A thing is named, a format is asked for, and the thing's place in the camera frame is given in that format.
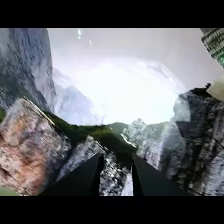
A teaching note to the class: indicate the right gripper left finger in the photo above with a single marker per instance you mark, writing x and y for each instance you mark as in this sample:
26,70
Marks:
85,181

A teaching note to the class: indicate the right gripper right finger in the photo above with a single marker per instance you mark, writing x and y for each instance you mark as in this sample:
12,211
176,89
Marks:
150,181

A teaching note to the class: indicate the green checked garment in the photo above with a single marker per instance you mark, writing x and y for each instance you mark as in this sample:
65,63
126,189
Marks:
216,43

